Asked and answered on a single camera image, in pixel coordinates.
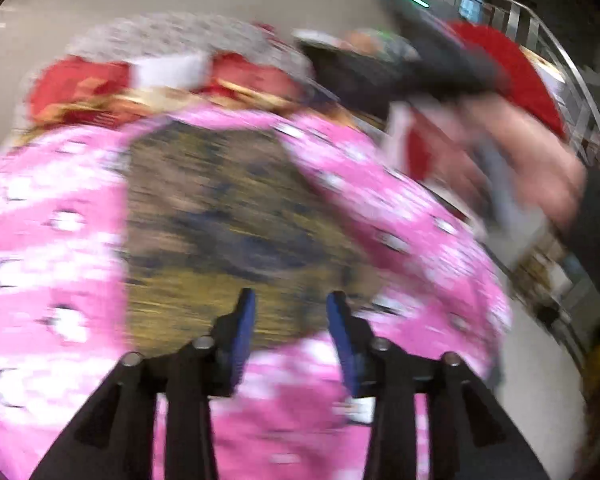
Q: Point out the brown floral batik cloth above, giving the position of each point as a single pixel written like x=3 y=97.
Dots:
x=220 y=220

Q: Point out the red ribbed cloth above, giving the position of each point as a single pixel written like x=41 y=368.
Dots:
x=510 y=55

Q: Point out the person's right hand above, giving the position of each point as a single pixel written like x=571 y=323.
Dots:
x=535 y=160

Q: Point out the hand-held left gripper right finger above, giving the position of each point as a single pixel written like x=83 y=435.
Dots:
x=342 y=340

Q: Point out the red and gold blanket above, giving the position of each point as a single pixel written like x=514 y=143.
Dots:
x=80 y=90

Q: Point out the grey floral pillow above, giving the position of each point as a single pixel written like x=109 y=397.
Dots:
x=180 y=35

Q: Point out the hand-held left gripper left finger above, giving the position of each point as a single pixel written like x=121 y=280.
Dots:
x=242 y=340

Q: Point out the white folded cloth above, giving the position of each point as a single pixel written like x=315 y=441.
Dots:
x=170 y=70

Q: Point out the pink penguin print blanket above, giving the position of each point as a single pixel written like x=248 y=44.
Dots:
x=55 y=260

